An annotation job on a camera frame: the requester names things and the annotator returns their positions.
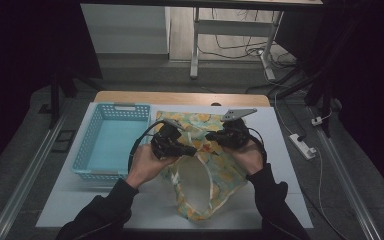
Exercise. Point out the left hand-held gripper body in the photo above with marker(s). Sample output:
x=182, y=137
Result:
x=166, y=143

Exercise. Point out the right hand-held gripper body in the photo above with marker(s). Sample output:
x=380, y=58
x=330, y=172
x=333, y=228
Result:
x=236, y=135

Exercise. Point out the orange floral cloth bag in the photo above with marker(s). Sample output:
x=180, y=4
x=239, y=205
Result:
x=226, y=173

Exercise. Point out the light blue plastic basket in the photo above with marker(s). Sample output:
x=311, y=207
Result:
x=113, y=146

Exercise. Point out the person's right hand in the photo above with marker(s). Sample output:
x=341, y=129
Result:
x=250, y=160

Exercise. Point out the person's left hand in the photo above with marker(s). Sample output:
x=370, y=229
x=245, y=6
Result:
x=145, y=166

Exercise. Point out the wooden table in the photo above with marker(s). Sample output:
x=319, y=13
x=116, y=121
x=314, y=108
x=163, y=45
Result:
x=130, y=97

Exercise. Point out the white power strip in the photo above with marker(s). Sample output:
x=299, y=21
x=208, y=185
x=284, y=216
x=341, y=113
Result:
x=301, y=145

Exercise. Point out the white table mat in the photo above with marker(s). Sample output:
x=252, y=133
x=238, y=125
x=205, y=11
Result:
x=146, y=206

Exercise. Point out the small white adapter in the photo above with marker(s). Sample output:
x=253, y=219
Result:
x=316, y=121

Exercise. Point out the black metal stand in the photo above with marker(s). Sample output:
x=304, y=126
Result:
x=55, y=100
x=326, y=100

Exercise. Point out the white-legged desk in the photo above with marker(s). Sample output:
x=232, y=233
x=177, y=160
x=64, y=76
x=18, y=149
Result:
x=233, y=27

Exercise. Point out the grey cabinet panel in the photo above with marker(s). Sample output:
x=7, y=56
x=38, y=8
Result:
x=126, y=30

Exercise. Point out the black floor frame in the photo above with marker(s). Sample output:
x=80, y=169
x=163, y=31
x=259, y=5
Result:
x=65, y=150

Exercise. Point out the metal floor rail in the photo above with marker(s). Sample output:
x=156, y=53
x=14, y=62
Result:
x=26, y=180
x=346, y=180

